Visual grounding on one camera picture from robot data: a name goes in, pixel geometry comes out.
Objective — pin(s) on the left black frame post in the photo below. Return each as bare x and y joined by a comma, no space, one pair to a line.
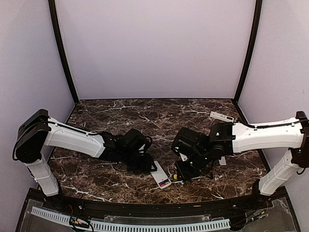
61,50

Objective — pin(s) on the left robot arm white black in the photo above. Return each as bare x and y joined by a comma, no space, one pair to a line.
41,130

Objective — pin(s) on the black frame post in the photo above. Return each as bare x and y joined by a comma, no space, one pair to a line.
250,49
61,50

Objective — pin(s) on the right black frame post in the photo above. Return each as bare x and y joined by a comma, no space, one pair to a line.
250,49

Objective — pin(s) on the white remote control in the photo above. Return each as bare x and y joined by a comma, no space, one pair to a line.
221,117

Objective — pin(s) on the grey battery cover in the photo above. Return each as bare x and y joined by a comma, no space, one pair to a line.
222,161

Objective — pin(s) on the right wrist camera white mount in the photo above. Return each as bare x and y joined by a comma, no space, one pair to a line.
183,157

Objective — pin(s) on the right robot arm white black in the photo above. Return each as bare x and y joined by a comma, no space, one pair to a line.
198,150

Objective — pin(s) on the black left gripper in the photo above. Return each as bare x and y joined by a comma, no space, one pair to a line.
146,166

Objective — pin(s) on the white slotted cable duct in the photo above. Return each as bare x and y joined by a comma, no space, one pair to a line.
117,224

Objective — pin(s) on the grey remote control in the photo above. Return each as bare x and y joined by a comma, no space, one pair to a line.
159,175

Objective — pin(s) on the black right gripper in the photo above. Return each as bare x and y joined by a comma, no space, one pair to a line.
184,173

